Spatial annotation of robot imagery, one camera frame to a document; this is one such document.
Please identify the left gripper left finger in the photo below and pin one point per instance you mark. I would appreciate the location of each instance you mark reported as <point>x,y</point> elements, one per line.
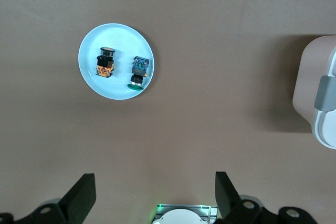
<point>76,200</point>

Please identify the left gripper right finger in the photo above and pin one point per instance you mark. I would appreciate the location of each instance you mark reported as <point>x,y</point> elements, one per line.
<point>228,197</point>

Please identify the orange push button switch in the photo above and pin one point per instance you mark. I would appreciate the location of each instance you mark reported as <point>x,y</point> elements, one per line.
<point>105,64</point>

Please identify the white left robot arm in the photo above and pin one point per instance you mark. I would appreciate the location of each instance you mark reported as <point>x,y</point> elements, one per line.
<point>181,217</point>

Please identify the white lunch box grey clips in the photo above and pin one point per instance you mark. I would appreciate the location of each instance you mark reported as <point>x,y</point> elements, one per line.
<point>315,119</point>

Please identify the light blue round plate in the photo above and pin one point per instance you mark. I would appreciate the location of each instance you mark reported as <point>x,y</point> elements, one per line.
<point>118,87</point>

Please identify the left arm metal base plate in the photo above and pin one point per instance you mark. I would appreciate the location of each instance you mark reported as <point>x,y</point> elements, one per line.
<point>210,209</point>

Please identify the blue green push button switch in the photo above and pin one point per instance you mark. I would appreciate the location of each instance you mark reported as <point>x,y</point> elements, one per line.
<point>139,73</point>

